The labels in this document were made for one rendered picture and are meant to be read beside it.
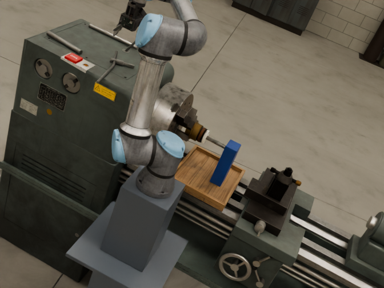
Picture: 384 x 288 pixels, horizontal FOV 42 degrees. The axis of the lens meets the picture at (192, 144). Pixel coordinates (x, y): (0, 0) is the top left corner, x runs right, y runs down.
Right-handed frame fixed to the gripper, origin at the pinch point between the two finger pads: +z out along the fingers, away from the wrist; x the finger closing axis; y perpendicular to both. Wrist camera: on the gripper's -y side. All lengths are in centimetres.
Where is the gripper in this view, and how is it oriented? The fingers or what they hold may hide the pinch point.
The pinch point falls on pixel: (127, 42)
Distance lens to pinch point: 225.6
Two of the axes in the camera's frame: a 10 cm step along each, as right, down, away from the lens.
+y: -3.6, 4.1, -8.4
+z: -3.2, 7.9, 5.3
